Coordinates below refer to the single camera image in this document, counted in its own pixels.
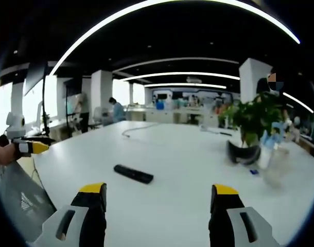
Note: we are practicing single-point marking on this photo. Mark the small blue object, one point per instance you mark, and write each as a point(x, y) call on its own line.
point(253, 171)

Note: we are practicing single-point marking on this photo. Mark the black remote control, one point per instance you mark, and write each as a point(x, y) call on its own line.
point(133, 174)

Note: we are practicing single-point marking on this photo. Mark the blue water jug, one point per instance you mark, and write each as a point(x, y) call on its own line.
point(160, 105)

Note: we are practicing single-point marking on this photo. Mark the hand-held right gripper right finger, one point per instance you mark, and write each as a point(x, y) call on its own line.
point(231, 218)

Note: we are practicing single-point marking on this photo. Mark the black plant pot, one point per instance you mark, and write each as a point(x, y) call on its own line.
point(241, 154)

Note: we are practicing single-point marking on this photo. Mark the clear plastic bottle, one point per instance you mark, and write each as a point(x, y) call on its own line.
point(272, 159)

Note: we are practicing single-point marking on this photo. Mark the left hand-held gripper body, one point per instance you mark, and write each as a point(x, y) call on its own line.
point(15, 126)

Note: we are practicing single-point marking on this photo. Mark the green potted plant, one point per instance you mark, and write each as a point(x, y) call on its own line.
point(254, 115)

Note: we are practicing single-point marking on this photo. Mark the person's left hand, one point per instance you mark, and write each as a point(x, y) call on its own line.
point(3, 151)

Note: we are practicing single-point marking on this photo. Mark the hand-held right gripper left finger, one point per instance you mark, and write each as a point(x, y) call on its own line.
point(77, 218)

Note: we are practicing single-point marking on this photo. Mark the small black flat object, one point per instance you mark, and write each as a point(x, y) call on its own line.
point(226, 133)

